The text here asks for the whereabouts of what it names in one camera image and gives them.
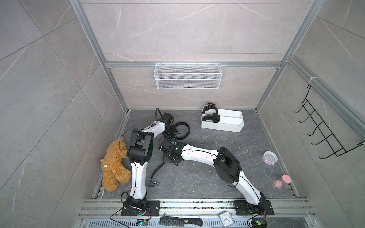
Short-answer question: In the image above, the curled black belt with buckle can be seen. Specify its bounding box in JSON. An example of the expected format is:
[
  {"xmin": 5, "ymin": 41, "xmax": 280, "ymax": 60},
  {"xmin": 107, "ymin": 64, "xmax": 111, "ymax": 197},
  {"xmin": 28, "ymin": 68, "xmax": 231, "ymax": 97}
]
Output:
[{"xmin": 146, "ymin": 122, "xmax": 191, "ymax": 187}]

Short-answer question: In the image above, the long black leather belt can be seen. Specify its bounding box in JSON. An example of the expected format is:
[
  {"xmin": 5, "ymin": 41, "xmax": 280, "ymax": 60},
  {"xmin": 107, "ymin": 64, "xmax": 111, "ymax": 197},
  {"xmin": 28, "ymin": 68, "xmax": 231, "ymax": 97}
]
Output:
[{"xmin": 202, "ymin": 113, "xmax": 220, "ymax": 123}]

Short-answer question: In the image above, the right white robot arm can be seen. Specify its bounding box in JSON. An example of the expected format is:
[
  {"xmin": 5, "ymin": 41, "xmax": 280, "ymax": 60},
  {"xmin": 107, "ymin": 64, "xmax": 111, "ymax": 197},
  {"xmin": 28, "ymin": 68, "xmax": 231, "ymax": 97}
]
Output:
[{"xmin": 159, "ymin": 140, "xmax": 266, "ymax": 214}]

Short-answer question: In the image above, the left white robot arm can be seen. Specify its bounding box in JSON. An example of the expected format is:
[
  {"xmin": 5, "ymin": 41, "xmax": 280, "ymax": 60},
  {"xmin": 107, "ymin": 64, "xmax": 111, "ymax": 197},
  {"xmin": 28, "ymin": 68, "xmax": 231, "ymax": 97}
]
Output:
[{"xmin": 127, "ymin": 113, "xmax": 174, "ymax": 200}]

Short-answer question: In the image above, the white divided storage box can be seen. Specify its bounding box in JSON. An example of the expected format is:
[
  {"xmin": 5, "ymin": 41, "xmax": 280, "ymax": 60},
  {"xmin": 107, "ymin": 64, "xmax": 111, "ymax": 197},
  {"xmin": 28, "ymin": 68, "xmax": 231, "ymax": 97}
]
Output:
[{"xmin": 201, "ymin": 109, "xmax": 244, "ymax": 133}]

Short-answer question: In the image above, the brown teddy bear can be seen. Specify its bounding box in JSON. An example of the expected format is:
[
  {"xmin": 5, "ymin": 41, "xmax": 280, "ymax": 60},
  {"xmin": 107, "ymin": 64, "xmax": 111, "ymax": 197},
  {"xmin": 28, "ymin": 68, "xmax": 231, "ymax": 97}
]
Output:
[{"xmin": 100, "ymin": 137, "xmax": 132, "ymax": 192}]

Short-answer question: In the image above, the black comb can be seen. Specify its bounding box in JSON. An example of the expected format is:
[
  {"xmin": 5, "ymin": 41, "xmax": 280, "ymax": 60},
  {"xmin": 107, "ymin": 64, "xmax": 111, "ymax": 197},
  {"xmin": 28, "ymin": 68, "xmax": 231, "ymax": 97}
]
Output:
[{"xmin": 159, "ymin": 216, "xmax": 203, "ymax": 227}]

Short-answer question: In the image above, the small white clock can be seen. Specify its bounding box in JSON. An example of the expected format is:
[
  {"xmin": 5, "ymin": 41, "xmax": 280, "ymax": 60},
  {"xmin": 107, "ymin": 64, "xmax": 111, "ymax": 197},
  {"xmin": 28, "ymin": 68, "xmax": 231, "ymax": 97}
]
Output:
[{"xmin": 219, "ymin": 211, "xmax": 234, "ymax": 228}]

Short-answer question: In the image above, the pink round container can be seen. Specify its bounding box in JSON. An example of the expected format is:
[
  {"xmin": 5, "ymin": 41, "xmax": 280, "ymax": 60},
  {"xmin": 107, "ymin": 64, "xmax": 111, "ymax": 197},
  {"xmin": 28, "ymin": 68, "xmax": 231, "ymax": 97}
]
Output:
[{"xmin": 262, "ymin": 151, "xmax": 279, "ymax": 165}]

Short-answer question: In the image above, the white wire mesh basket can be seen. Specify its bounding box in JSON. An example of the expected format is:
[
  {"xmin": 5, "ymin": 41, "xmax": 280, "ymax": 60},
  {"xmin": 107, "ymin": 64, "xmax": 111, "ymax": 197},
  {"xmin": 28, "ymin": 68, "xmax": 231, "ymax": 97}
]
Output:
[{"xmin": 154, "ymin": 63, "xmax": 222, "ymax": 90}]

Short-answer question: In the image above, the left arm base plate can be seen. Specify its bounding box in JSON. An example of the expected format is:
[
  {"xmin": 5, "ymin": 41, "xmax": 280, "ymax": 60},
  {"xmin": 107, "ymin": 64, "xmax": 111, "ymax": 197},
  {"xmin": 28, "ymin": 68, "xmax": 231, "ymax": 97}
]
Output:
[{"xmin": 121, "ymin": 200, "xmax": 161, "ymax": 216}]

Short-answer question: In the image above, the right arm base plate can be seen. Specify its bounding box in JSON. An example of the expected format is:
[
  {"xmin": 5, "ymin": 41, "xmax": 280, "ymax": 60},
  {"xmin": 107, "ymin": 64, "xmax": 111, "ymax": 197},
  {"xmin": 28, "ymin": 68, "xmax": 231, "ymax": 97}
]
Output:
[{"xmin": 233, "ymin": 200, "xmax": 275, "ymax": 216}]

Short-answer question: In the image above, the black wire hook rack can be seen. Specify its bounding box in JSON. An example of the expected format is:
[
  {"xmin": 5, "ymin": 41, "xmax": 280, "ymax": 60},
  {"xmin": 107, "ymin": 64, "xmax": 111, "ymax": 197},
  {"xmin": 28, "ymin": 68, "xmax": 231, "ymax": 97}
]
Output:
[{"xmin": 293, "ymin": 85, "xmax": 365, "ymax": 160}]

